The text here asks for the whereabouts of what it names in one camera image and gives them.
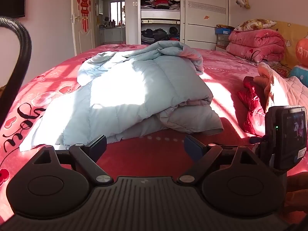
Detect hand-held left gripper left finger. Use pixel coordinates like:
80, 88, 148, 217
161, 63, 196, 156
29, 135, 114, 186

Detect light blue down jacket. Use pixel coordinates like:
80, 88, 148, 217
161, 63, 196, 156
19, 41, 224, 152

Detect floral pillow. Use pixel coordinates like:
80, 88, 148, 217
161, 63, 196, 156
234, 19, 277, 32

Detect black wall television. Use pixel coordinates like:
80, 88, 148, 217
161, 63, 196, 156
0, 0, 27, 18

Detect pink printed bed blanket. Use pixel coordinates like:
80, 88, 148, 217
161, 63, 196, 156
0, 44, 296, 222

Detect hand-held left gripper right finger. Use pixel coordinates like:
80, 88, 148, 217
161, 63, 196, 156
177, 135, 259, 186

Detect red knot ornament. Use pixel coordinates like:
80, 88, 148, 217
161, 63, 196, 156
77, 0, 91, 33

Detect peach quilted blanket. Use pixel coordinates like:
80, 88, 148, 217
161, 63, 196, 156
257, 62, 308, 113

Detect red garment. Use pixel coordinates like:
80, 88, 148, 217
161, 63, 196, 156
237, 76, 266, 136

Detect folded pink quilt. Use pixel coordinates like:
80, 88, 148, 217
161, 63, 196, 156
226, 28, 286, 63

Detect pile of dark folded clothes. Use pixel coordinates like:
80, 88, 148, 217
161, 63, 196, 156
141, 26, 180, 45

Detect orange balloon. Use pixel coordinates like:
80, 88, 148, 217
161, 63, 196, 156
295, 38, 308, 65

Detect stacked shoe boxes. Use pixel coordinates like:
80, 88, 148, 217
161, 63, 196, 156
216, 34, 230, 47

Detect yellow headboard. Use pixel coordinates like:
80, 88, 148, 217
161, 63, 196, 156
272, 20, 308, 73

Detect white door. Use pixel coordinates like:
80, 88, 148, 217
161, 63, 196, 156
71, 0, 95, 56

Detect white wardrobe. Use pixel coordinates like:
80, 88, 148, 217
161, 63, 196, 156
125, 0, 230, 51

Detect black flexible hose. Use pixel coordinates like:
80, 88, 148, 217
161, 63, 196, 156
0, 16, 32, 128

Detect kitchen window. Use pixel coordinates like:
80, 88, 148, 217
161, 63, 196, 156
109, 1, 126, 22

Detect person's right hand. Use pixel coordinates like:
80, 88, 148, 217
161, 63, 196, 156
285, 173, 308, 212

